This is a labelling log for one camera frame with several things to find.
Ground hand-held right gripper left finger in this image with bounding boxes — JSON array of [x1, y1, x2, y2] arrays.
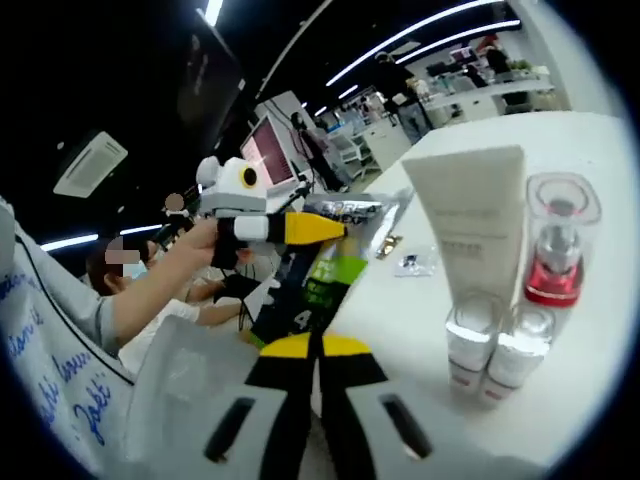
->
[[132, 333, 322, 480]]

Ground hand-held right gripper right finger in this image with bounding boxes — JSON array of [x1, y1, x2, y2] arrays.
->
[[319, 333, 511, 480]]

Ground green and dark mask packet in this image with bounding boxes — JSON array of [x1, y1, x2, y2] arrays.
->
[[247, 188, 417, 352]]

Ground gold foil skincare sachet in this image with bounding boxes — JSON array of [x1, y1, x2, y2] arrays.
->
[[374, 233, 405, 261]]

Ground small clear skincare sachet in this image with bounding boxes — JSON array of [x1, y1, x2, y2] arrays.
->
[[393, 251, 437, 279]]

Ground white skincare tube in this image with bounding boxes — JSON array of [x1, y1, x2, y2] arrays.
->
[[402, 144, 530, 307]]

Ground red-collared skincare bottle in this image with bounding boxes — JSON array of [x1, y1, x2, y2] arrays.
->
[[522, 172, 602, 310]]

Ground person's left hand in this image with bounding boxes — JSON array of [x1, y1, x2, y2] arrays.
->
[[186, 221, 220, 267]]

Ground white computer monitor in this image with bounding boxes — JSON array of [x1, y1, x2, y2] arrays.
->
[[239, 113, 297, 190]]

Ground white mesh chair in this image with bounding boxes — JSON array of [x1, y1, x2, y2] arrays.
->
[[127, 314, 264, 480]]

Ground ceiling air conditioner unit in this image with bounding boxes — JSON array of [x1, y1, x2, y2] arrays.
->
[[53, 130, 130, 197]]

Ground person's printed white shirt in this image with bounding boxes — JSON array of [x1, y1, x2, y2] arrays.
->
[[0, 197, 139, 480]]

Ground white office counter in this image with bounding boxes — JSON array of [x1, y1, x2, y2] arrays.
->
[[419, 74, 557, 125]]

